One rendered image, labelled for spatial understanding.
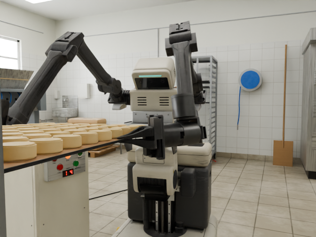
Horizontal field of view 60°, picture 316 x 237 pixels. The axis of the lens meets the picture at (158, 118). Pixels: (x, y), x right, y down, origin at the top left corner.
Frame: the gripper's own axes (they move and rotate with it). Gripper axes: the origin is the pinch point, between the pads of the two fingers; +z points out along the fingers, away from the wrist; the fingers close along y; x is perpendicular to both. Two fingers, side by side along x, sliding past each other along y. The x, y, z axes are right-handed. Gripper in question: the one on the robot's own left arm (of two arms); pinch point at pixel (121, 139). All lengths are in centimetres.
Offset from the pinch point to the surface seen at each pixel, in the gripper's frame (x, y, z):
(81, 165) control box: 97, 22, -9
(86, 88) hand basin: 573, -64, -118
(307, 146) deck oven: 186, 53, -330
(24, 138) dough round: -9.7, -2.5, 19.2
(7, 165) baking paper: -21.3, -0.4, 21.2
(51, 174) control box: 88, 23, 7
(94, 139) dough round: -6.2, -1.1, 7.4
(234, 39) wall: 328, -130, -338
